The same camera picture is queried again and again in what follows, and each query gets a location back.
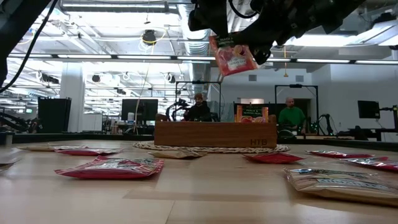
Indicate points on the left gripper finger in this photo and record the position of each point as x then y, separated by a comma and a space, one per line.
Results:
208, 15

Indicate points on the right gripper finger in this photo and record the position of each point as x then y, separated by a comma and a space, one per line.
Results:
258, 32
261, 43

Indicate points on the orange tea packet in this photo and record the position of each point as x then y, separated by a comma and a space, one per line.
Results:
233, 62
252, 113

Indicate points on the red tea packet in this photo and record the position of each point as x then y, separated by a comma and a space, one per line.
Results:
373, 164
339, 154
109, 169
87, 152
273, 158

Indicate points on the black background robot arm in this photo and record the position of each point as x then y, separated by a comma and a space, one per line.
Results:
14, 123
177, 107
326, 119

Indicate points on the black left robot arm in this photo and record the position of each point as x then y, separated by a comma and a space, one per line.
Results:
18, 28

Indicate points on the wooden tea box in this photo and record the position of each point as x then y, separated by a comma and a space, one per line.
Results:
202, 133

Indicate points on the black ceiling spotlight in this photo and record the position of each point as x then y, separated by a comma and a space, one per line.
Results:
149, 36

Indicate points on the person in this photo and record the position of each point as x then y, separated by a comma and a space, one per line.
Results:
199, 113
292, 116

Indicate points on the black computer monitor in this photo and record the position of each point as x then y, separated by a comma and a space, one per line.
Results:
368, 109
140, 109

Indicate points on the white jug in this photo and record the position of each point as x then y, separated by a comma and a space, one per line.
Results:
131, 117

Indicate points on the long ceiling light strip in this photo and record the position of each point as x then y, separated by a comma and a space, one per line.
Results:
84, 56

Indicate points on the black desk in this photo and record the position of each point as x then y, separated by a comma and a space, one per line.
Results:
360, 135

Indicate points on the round woven placemat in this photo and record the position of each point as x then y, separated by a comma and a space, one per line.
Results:
146, 145

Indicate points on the white pillar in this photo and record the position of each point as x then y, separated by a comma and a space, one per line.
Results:
72, 99

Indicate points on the silver air duct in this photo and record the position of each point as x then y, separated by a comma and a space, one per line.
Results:
196, 46

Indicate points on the wall air vent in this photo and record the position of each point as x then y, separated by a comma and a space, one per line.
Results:
252, 78
299, 78

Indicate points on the black frame stand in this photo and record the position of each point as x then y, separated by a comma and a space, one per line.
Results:
199, 82
295, 86

